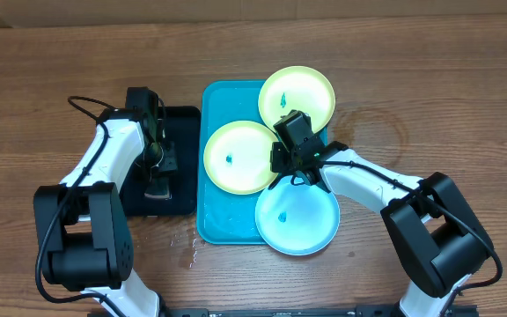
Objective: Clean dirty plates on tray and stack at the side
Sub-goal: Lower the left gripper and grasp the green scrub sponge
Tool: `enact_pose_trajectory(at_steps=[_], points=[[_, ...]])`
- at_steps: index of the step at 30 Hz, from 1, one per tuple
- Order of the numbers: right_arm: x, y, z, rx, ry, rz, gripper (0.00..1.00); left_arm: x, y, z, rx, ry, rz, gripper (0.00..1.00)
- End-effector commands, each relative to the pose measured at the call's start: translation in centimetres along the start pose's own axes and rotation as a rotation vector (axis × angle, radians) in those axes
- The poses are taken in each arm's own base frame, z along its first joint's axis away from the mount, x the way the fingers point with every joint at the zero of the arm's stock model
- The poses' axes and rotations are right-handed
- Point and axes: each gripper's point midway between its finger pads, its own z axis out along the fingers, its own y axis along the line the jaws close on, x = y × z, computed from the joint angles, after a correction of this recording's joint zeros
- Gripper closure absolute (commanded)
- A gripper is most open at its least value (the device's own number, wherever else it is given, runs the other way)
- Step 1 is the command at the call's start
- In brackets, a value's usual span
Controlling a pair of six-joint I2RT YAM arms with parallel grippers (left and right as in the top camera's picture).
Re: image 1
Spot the yellow-green plate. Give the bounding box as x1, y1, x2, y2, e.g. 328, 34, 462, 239
202, 121, 277, 195
258, 66, 335, 133

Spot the green scrubbing sponge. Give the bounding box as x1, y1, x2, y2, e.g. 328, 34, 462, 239
144, 175, 171, 200

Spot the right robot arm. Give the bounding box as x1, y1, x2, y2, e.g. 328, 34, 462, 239
270, 110, 503, 316

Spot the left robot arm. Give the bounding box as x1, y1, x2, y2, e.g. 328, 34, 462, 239
33, 87, 177, 316

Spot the black plastic tray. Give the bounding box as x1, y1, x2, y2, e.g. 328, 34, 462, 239
120, 106, 201, 217

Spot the teal plastic tray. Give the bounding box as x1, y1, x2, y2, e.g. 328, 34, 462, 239
196, 80, 265, 245

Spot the yellow-green plate top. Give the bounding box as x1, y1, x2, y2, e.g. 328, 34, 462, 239
258, 66, 335, 133

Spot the light blue plate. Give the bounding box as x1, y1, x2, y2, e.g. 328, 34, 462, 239
255, 176, 341, 256

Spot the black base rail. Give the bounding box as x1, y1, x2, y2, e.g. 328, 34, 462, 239
86, 305, 480, 317

